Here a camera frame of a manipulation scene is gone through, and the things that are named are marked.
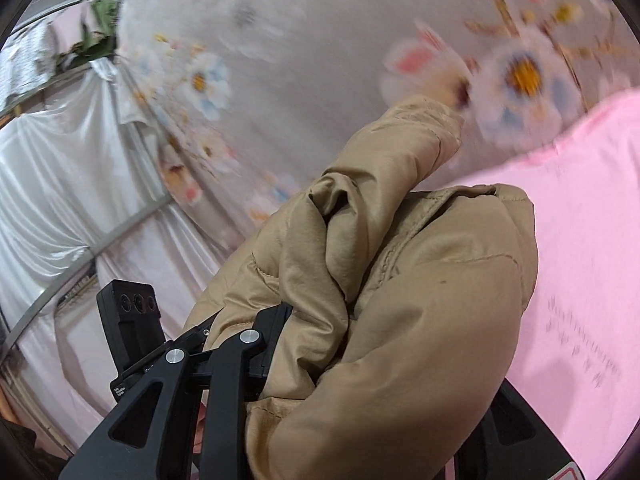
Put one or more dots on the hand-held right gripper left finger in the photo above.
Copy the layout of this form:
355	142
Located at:
227	390

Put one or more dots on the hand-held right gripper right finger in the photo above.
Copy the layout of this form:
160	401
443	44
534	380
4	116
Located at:
520	452

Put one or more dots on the tan quilted hooded jacket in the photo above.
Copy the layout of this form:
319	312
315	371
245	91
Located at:
400	320

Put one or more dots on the white satin curtain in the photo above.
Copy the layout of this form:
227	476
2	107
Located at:
65	200

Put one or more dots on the pink quilt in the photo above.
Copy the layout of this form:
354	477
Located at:
575	270

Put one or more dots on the white patterned cloth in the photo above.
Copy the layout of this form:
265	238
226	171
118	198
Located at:
27	62

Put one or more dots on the green leafy plant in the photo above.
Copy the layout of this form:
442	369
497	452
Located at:
95	35

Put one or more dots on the grey floral blanket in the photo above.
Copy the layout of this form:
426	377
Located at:
325	60

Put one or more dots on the grey metal rail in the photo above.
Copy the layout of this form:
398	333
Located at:
55	12
85	255

